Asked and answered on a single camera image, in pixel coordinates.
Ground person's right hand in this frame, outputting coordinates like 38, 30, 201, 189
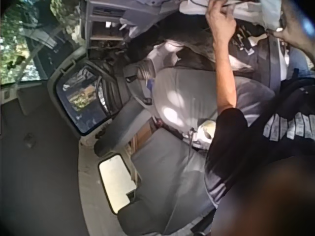
271, 0, 312, 53

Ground person's left hand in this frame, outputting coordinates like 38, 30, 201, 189
205, 0, 238, 48

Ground white cloth bundle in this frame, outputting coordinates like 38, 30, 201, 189
179, 0, 284, 28

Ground grey seat belt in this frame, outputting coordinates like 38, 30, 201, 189
266, 34, 283, 93

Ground heap of dark clothes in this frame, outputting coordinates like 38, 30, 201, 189
124, 22, 237, 72

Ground grey dashboard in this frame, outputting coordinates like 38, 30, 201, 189
86, 0, 138, 59

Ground black steering wheel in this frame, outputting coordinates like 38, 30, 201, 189
96, 75, 120, 117

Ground grey vehicle seat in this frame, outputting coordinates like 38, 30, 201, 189
117, 127, 218, 236

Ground grey vehicle door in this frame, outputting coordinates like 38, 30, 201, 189
16, 46, 137, 217

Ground vehicle windshield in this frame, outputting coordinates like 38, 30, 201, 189
0, 0, 83, 83

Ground black bag with straps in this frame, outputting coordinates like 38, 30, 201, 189
230, 23, 271, 73

